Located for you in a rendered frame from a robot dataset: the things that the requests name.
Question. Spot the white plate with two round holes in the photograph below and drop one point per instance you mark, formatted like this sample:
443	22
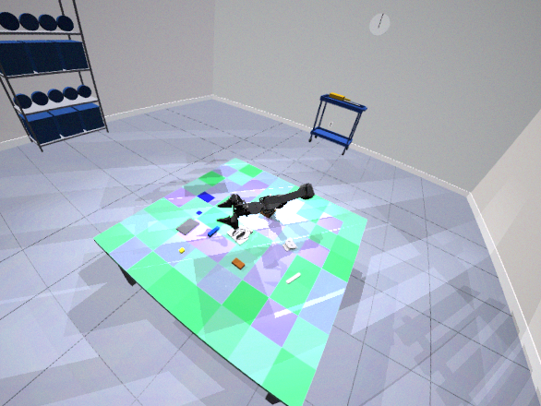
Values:
291	243

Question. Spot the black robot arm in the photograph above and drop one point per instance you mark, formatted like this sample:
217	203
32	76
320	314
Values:
269	203

